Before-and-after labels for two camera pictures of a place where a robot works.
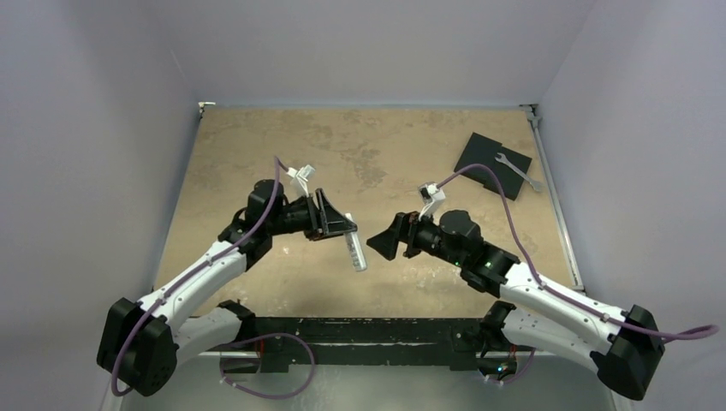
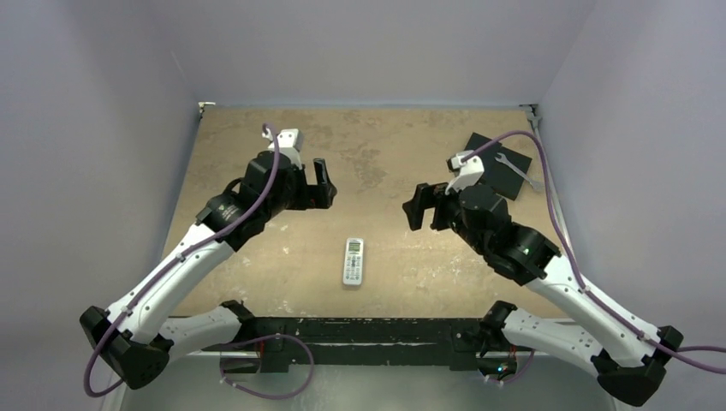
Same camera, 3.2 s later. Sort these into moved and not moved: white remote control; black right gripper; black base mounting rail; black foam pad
Moved: white remote control; black right gripper
Not moved: black foam pad; black base mounting rail
